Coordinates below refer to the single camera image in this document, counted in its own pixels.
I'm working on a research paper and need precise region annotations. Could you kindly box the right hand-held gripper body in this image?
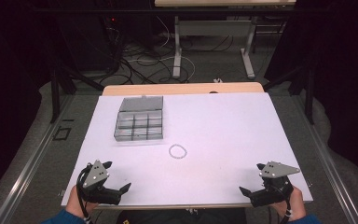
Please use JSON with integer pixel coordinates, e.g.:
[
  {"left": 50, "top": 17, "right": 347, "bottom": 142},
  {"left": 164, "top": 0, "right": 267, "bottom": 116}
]
[{"left": 250, "top": 161, "right": 301, "bottom": 208}]

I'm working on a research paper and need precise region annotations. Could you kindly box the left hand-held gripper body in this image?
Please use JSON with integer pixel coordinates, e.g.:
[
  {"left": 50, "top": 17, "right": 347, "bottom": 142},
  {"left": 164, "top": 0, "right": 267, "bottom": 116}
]
[{"left": 79, "top": 160, "right": 123, "bottom": 206}]

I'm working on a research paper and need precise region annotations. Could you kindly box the person's left hand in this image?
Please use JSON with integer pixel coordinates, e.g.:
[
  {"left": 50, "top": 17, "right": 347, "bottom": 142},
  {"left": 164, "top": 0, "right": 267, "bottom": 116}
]
[{"left": 65, "top": 185, "right": 99, "bottom": 219}]

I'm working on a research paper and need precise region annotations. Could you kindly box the person's right hand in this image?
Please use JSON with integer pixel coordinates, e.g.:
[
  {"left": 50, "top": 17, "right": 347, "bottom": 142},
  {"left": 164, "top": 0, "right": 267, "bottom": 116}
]
[{"left": 268, "top": 185, "right": 308, "bottom": 222}]

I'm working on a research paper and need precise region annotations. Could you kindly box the white table cover sheet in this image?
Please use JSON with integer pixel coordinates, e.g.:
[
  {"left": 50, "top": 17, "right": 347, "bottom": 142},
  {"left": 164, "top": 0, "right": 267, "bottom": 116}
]
[{"left": 61, "top": 91, "right": 314, "bottom": 207}]

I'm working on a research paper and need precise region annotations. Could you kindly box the clear plastic compartment box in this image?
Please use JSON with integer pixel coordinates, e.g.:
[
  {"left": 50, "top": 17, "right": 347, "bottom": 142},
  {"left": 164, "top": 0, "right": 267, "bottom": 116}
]
[{"left": 114, "top": 94, "right": 165, "bottom": 143}]

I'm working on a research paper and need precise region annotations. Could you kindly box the black metal stand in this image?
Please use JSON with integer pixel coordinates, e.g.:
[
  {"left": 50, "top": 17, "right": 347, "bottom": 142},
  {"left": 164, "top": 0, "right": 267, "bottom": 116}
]
[
  {"left": 262, "top": 62, "right": 317, "bottom": 126},
  {"left": 49, "top": 62, "right": 105, "bottom": 124}
]

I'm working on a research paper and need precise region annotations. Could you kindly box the light wooden table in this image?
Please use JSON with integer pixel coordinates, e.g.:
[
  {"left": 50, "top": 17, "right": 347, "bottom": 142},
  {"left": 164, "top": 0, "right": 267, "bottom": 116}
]
[{"left": 102, "top": 81, "right": 265, "bottom": 97}]

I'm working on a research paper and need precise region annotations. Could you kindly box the black curtain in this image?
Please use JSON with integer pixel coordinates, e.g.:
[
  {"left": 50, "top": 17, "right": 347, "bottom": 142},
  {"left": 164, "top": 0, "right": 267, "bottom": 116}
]
[
  {"left": 0, "top": 0, "right": 59, "bottom": 207},
  {"left": 264, "top": 0, "right": 358, "bottom": 189}
]

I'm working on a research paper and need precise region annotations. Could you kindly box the black computer tower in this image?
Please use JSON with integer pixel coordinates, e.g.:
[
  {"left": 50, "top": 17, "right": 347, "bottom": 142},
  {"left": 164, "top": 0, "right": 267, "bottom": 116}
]
[{"left": 100, "top": 15, "right": 126, "bottom": 75}]

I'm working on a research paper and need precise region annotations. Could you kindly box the white-legged desk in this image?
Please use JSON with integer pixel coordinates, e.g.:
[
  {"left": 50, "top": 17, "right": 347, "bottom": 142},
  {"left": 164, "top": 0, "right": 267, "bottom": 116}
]
[{"left": 154, "top": 0, "right": 297, "bottom": 80}]

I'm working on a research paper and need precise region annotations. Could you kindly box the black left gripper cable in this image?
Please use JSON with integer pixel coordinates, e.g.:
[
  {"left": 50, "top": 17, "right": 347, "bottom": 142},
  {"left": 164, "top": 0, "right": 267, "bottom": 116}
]
[{"left": 76, "top": 163, "right": 94, "bottom": 224}]

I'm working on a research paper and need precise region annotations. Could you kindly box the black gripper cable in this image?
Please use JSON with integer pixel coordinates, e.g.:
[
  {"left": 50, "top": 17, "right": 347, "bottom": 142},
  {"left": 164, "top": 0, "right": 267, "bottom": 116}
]
[
  {"left": 76, "top": 163, "right": 94, "bottom": 224},
  {"left": 279, "top": 199, "right": 294, "bottom": 224}
]

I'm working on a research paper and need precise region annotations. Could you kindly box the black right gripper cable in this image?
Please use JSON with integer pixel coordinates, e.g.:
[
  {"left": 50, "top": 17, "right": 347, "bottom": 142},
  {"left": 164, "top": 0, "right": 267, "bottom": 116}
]
[{"left": 279, "top": 199, "right": 294, "bottom": 224}]

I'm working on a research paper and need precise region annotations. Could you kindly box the aluminium floor rail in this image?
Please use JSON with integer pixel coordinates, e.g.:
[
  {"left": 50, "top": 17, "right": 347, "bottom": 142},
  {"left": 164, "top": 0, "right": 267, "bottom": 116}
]
[
  {"left": 0, "top": 92, "right": 76, "bottom": 224},
  {"left": 292, "top": 92, "right": 358, "bottom": 224}
]

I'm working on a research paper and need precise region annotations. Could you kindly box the clear bead bracelet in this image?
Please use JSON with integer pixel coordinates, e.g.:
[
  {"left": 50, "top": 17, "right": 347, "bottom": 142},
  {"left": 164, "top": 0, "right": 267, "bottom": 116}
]
[{"left": 168, "top": 144, "right": 188, "bottom": 161}]

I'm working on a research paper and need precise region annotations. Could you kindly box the tangle of black floor cables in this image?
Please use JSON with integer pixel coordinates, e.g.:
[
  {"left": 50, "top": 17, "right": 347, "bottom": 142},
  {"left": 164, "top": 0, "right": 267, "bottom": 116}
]
[{"left": 105, "top": 27, "right": 235, "bottom": 86}]

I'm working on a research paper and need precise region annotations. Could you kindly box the white floor cable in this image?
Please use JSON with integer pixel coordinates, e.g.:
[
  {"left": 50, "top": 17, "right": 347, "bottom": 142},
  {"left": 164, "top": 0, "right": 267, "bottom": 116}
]
[{"left": 127, "top": 15, "right": 198, "bottom": 83}]

